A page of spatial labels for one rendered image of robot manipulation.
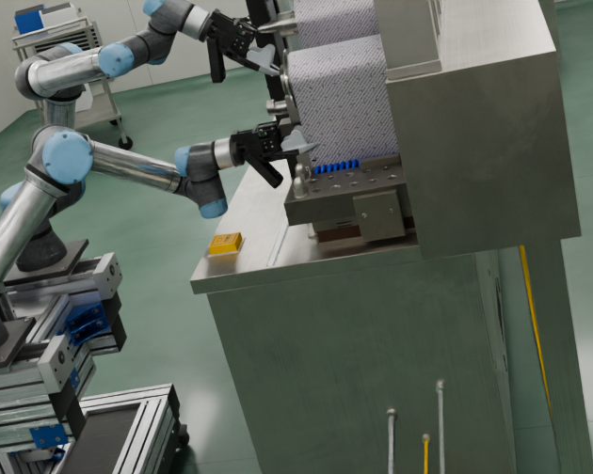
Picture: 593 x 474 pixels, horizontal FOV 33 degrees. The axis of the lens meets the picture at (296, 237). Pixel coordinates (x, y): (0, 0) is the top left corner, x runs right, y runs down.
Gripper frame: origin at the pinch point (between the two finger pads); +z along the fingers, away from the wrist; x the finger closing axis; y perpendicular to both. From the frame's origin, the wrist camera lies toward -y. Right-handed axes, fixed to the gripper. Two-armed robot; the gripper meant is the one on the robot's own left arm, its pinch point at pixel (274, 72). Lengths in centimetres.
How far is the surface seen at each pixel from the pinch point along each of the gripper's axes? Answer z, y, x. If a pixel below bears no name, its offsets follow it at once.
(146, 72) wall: -111, -235, 550
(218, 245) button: 7.2, -39.6, -19.5
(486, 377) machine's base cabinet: 77, -32, -32
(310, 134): 14.7, -7.7, -6.4
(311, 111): 12.2, -2.2, -6.4
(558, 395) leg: 72, -1, -83
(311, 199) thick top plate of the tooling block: 21.1, -14.3, -26.1
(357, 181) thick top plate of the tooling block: 28.9, -7.4, -20.4
